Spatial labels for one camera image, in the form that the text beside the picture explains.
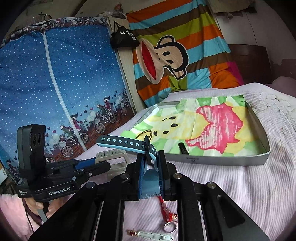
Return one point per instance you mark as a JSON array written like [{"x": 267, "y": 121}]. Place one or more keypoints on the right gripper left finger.
[{"x": 95, "y": 212}]

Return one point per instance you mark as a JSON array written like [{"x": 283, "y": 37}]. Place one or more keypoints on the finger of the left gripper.
[
  {"x": 97, "y": 168},
  {"x": 78, "y": 163}
]

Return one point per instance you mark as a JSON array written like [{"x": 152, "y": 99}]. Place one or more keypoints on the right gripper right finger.
[{"x": 205, "y": 211}]

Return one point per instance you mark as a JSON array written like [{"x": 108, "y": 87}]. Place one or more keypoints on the beige claw hair clip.
[{"x": 118, "y": 160}]

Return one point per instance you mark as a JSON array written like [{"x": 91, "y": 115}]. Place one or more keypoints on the left hand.
[{"x": 32, "y": 206}]

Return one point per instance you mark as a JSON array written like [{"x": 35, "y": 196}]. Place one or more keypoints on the black small hair clip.
[{"x": 183, "y": 149}]

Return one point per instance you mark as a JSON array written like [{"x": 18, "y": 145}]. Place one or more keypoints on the grey shallow box tray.
[{"x": 259, "y": 159}]

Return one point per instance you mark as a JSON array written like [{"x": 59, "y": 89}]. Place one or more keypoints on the colourful cartoon cloth liner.
[{"x": 209, "y": 126}]

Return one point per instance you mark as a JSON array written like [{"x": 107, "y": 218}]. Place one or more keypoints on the blue fabric wardrobe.
[{"x": 64, "y": 75}]

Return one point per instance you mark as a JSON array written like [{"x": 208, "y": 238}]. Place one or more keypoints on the black hanging bag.
[{"x": 122, "y": 37}]

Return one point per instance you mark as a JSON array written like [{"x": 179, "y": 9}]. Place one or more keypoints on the pink pillow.
[{"x": 286, "y": 85}]

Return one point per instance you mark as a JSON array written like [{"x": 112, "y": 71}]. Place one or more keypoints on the striped monkey blanket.
[{"x": 180, "y": 48}]

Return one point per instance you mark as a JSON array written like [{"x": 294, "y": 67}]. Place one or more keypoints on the dark wooden headboard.
[{"x": 253, "y": 63}]

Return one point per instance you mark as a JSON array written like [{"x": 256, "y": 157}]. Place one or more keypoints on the brown hanging garment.
[{"x": 227, "y": 7}]

